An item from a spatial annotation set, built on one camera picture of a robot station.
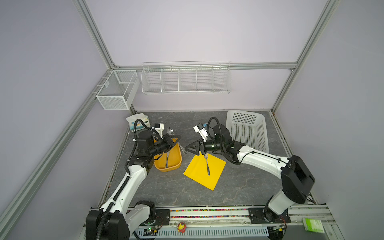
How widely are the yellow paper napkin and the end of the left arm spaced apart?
0.26 metres

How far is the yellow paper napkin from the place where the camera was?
87cm

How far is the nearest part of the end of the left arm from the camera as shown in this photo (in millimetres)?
603
